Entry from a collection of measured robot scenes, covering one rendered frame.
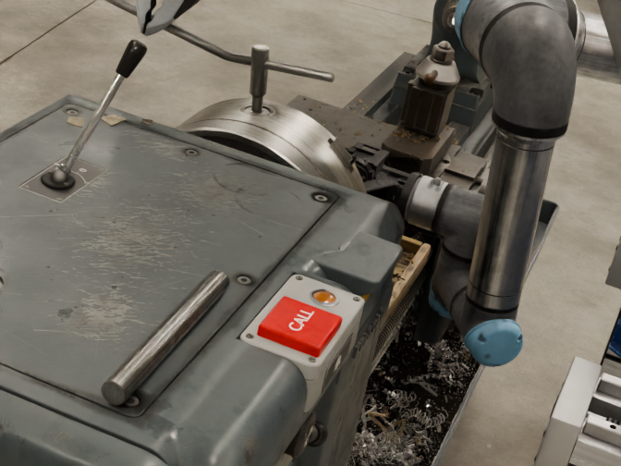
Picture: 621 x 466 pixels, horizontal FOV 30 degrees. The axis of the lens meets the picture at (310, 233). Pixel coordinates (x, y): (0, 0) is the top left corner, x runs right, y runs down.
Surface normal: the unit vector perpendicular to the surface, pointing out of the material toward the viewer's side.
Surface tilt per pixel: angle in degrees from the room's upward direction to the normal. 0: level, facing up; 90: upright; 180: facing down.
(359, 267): 0
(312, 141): 24
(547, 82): 66
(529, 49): 54
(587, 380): 0
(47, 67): 0
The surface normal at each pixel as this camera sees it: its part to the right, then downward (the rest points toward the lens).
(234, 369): 0.18, -0.85
